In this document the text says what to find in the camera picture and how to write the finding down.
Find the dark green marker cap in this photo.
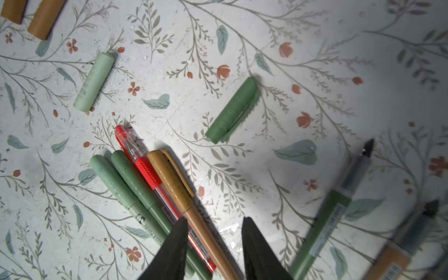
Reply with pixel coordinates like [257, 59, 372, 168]
[205, 77, 260, 144]

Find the dark green marker pen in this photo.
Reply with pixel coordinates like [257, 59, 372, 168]
[289, 138, 375, 280]

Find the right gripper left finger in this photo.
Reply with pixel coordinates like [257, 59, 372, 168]
[138, 217, 188, 280]

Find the gold marker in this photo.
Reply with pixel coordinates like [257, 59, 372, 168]
[364, 199, 440, 280]

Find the floral table mat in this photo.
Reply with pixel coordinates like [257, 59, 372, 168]
[1, 1, 448, 280]

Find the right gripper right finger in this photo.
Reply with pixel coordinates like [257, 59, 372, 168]
[241, 217, 292, 280]

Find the gold marker cap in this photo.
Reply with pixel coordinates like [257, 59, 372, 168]
[1, 0, 27, 25]
[28, 0, 66, 40]

